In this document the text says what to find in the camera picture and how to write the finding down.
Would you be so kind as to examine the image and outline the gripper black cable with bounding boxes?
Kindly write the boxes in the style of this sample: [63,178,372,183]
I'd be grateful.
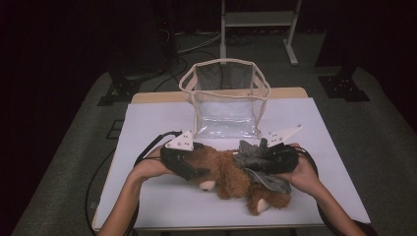
[86,131,183,236]
[294,146,332,234]

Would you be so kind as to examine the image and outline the black floor plate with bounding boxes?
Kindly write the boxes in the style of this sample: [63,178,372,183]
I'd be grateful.
[106,119,126,141]

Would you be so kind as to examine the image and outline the clear plastic bag beige trim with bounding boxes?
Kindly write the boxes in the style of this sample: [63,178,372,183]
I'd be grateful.
[178,58,271,141]

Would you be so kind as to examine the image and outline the brown teddy bear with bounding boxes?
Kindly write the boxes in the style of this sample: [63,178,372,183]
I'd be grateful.
[188,146,292,216]

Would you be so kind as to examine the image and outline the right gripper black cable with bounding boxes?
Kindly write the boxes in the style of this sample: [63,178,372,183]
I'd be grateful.
[294,146,332,234]

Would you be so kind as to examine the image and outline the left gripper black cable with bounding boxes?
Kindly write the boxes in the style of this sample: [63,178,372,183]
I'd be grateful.
[86,131,183,236]

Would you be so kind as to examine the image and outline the person's left hand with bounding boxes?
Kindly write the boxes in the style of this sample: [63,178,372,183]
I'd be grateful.
[132,146,175,181]

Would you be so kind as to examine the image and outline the white table cover sheet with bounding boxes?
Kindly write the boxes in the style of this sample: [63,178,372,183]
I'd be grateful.
[92,96,372,230]

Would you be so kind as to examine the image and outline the black stand with base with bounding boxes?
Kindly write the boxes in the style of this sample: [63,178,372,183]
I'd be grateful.
[96,0,178,106]
[316,0,372,102]

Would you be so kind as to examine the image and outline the cables on floor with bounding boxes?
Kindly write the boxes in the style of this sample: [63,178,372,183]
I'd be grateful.
[153,29,224,92]

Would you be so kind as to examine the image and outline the grey fuzzy doll garment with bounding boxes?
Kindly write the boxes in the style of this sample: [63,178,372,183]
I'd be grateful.
[234,137,293,195]

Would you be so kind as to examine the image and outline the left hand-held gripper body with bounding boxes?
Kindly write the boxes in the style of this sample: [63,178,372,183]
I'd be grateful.
[160,130,195,181]

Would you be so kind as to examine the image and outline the person's right hand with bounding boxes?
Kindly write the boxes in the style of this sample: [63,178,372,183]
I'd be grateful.
[274,143,324,198]

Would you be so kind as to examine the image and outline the white metal stand frame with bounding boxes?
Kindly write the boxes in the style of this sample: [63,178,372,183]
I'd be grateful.
[219,0,303,67]

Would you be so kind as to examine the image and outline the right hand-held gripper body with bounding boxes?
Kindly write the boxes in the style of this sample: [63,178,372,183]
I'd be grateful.
[264,124,303,174]

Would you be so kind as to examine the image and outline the wooden table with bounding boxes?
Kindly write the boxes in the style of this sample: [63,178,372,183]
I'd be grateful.
[91,87,372,232]

